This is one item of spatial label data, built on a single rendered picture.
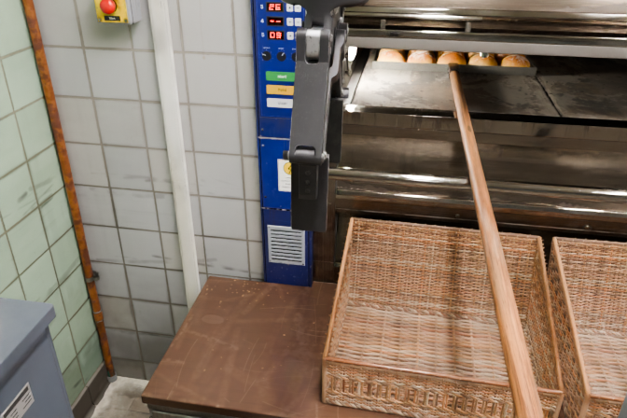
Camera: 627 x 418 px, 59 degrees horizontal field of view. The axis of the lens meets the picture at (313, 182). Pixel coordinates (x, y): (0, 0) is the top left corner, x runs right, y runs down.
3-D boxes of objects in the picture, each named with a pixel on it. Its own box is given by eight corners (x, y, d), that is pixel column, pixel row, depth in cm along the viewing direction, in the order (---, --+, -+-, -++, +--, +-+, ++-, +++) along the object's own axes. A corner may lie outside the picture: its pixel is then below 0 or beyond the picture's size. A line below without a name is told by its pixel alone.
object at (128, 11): (109, 19, 156) (103, -20, 152) (143, 20, 155) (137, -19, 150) (95, 24, 150) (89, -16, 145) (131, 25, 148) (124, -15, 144)
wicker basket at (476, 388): (346, 286, 182) (348, 214, 169) (526, 309, 172) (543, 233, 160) (318, 405, 140) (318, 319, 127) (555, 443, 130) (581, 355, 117)
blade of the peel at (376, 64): (536, 76, 187) (536, 67, 186) (371, 68, 195) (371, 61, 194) (518, 49, 219) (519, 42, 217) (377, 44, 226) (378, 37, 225)
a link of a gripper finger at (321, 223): (329, 153, 44) (328, 157, 44) (327, 228, 48) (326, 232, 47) (292, 150, 45) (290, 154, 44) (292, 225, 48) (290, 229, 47)
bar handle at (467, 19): (341, 35, 136) (341, 35, 138) (480, 41, 131) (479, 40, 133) (341, 10, 135) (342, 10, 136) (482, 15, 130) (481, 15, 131)
